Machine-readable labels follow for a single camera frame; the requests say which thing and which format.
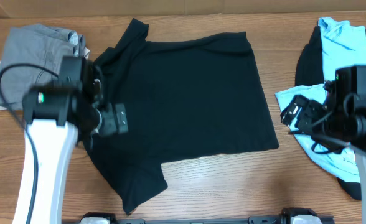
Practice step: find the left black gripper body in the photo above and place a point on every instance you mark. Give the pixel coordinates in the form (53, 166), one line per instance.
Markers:
(108, 126)

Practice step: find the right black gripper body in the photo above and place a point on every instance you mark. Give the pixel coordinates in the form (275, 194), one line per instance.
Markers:
(312, 113)

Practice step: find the black t-shirt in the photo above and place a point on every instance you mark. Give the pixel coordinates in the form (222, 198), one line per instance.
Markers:
(182, 100)

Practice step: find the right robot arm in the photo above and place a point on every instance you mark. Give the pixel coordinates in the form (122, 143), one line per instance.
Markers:
(339, 122)

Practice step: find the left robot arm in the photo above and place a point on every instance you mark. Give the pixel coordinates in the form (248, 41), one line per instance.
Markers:
(57, 115)

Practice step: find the black garment under pile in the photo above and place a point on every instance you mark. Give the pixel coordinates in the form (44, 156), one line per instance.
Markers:
(309, 72)

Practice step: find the light blue printed t-shirt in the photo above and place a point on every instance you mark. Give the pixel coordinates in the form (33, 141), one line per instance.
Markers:
(342, 45)

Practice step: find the folded grey trousers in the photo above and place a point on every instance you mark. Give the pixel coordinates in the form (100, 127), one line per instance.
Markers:
(40, 45)

